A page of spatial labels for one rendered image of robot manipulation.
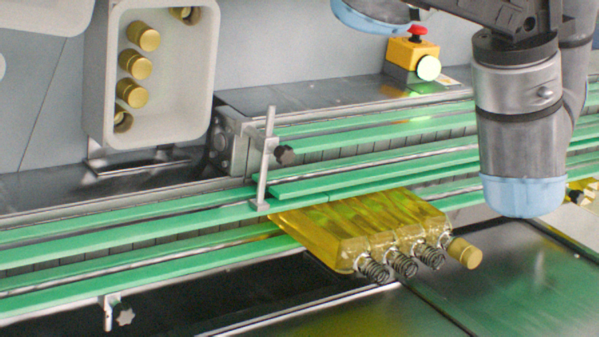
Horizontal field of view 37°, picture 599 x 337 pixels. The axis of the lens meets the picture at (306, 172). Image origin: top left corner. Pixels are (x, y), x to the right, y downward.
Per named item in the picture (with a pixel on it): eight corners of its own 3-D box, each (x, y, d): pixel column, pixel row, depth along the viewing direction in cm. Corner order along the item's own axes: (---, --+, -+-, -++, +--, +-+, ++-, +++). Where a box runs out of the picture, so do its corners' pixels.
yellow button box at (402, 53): (380, 71, 168) (406, 85, 163) (387, 33, 165) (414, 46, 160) (407, 69, 172) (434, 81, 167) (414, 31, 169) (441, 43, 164)
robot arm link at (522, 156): (493, 176, 88) (472, 222, 82) (485, 74, 83) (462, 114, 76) (575, 180, 85) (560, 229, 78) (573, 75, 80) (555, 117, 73)
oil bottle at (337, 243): (265, 218, 148) (344, 281, 133) (269, 187, 146) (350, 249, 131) (293, 212, 151) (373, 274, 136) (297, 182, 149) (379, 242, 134)
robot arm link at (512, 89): (456, 95, 80) (514, 125, 73) (452, 48, 78) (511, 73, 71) (525, 70, 82) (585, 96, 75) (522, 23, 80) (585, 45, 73)
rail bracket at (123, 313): (71, 304, 132) (110, 354, 123) (73, 264, 129) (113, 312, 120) (97, 297, 135) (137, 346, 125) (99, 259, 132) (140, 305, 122)
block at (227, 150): (204, 160, 144) (226, 178, 139) (209, 106, 140) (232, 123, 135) (222, 158, 146) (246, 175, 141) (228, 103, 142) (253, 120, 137)
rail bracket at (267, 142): (226, 189, 140) (270, 225, 131) (237, 88, 133) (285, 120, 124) (242, 186, 141) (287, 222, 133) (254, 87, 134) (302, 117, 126)
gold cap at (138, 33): (126, 21, 130) (140, 29, 127) (148, 19, 132) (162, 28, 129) (125, 44, 131) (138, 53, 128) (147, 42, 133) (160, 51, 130)
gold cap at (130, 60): (117, 49, 131) (131, 59, 128) (140, 47, 133) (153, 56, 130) (117, 71, 133) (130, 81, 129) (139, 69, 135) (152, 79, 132)
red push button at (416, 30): (413, 47, 162) (417, 29, 161) (399, 41, 165) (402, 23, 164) (429, 46, 164) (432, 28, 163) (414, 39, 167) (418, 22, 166)
